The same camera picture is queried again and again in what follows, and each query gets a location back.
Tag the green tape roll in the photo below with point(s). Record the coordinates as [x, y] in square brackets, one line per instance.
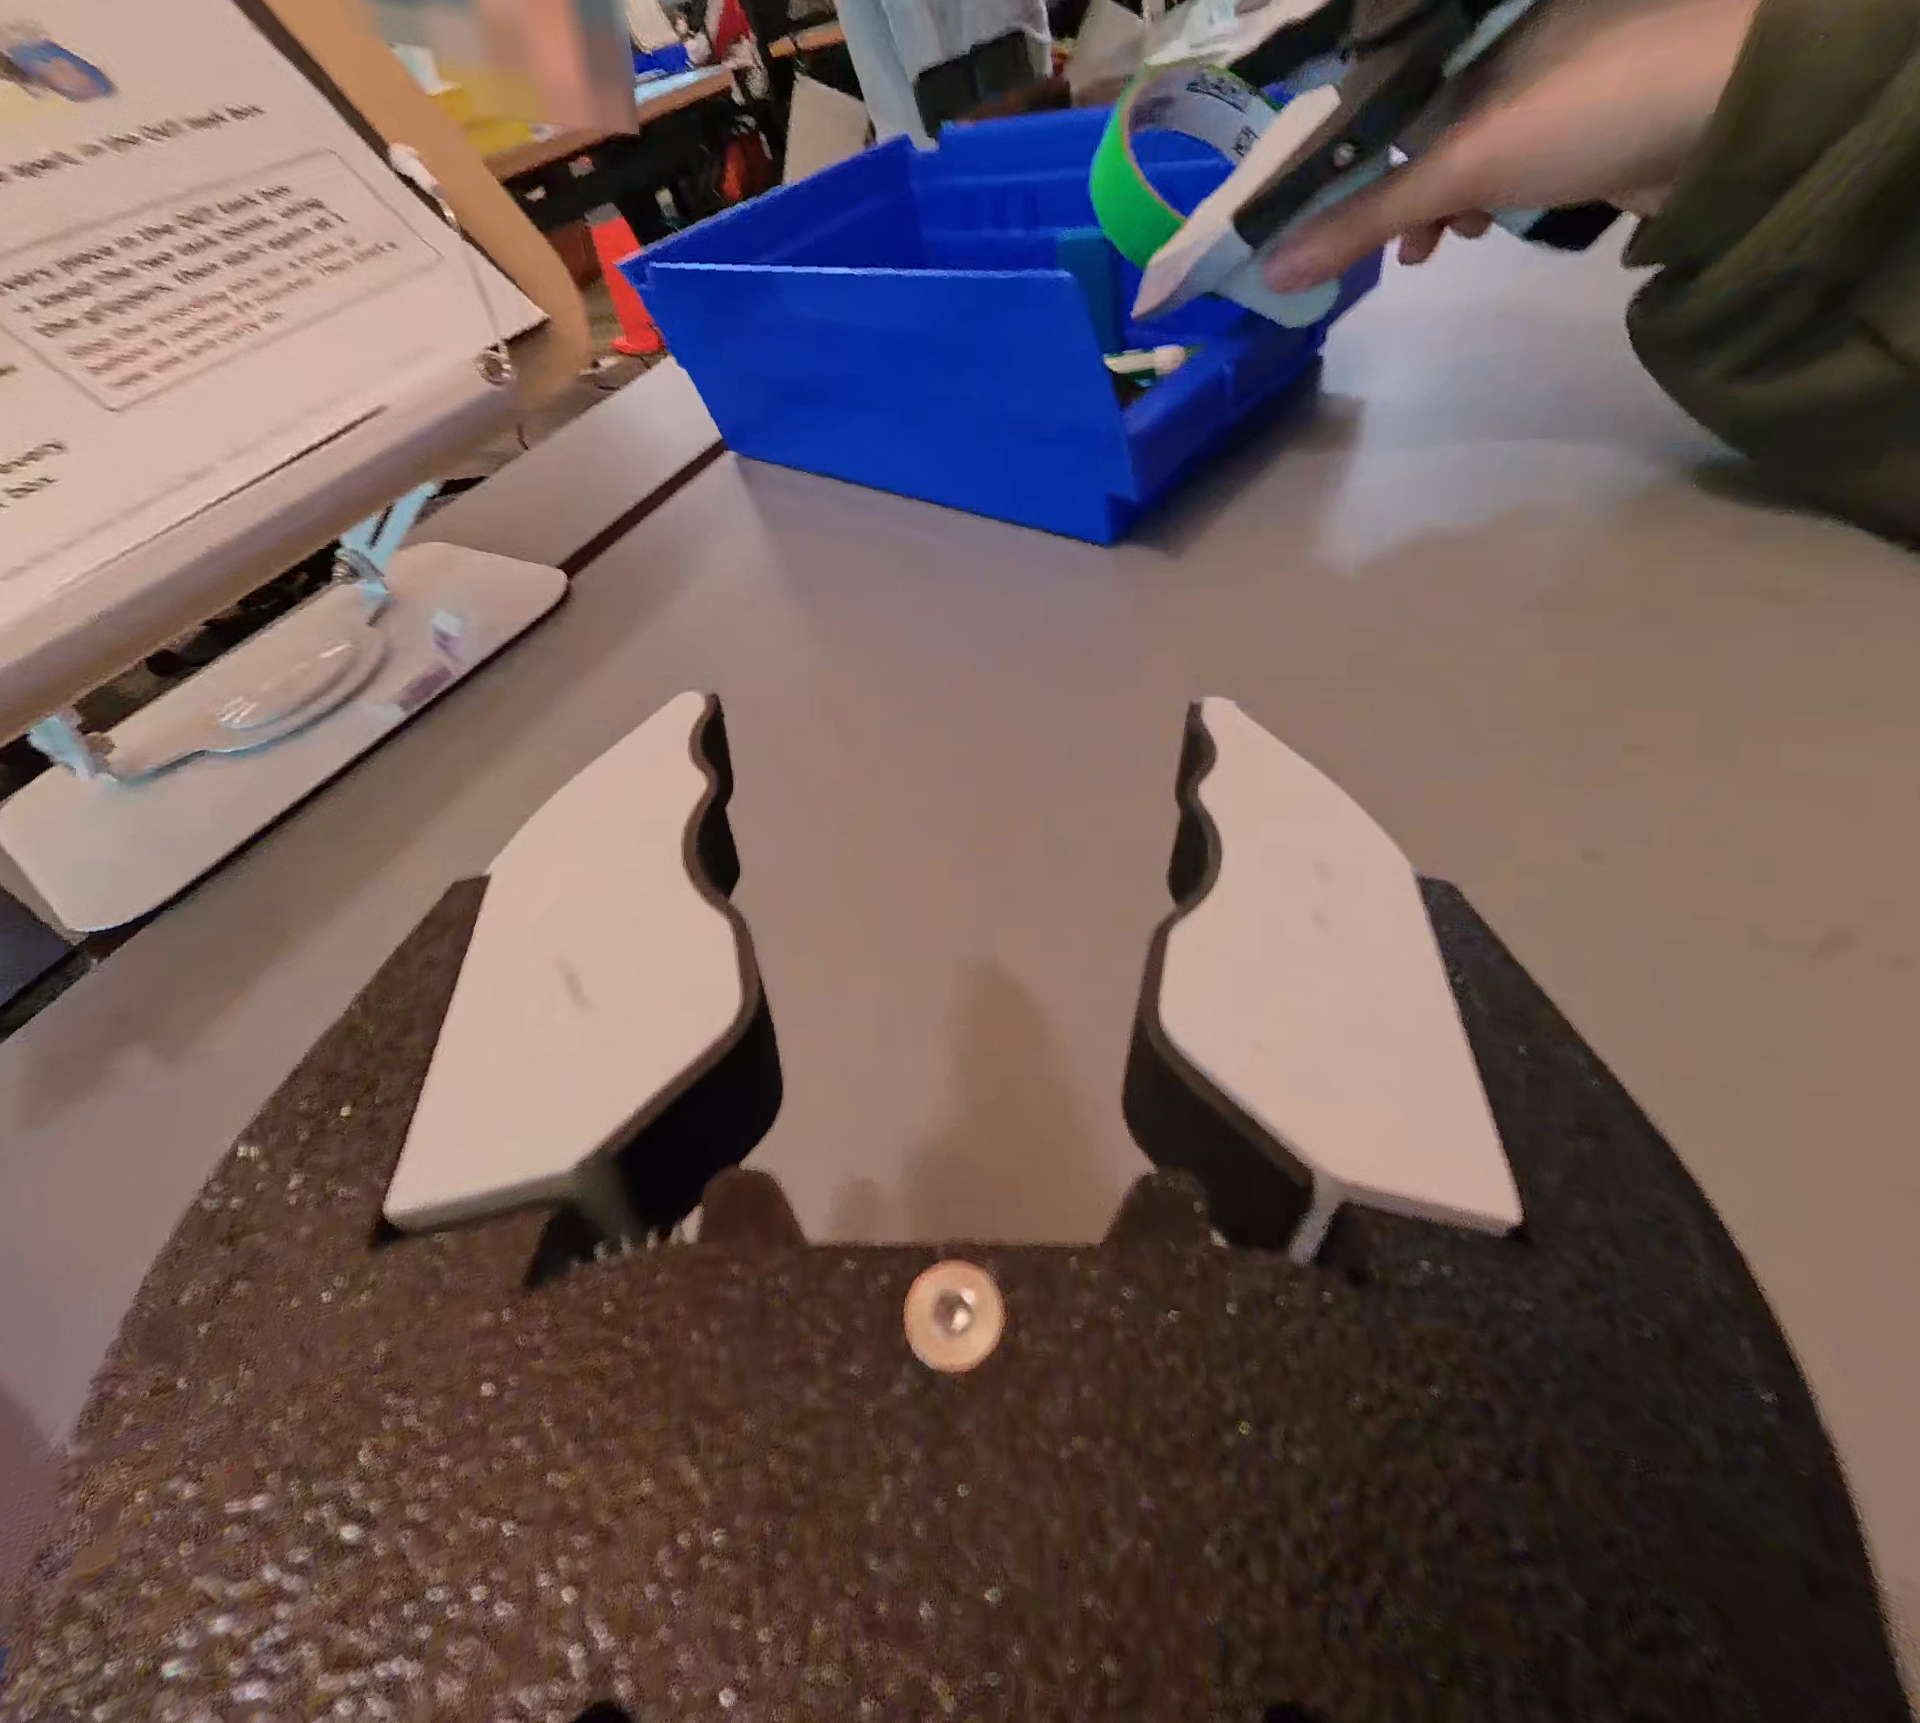
[1118, 178]

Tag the blue plastic bin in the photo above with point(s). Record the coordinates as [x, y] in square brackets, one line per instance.
[901, 388]

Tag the person's right hand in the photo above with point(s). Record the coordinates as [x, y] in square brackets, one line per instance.
[1590, 88]

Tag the orange cone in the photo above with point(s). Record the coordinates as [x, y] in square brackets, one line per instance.
[622, 268]

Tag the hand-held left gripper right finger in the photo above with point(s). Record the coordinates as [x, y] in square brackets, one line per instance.
[1321, 1004]

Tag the blue rectangular block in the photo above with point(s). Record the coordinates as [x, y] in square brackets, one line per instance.
[1088, 282]

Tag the wooden display board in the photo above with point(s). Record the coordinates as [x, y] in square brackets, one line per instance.
[510, 260]

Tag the person's right forearm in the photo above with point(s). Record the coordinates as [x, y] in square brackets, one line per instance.
[1800, 252]

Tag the printed instruction sheet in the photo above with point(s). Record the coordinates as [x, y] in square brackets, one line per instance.
[181, 252]

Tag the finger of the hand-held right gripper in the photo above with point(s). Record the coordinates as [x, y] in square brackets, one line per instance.
[1245, 186]
[1321, 7]

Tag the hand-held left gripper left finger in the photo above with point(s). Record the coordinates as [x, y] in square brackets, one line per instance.
[584, 988]

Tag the white hanging panel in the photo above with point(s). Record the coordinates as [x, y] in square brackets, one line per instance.
[822, 126]

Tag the green white marker pen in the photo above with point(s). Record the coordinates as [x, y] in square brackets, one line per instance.
[1149, 360]

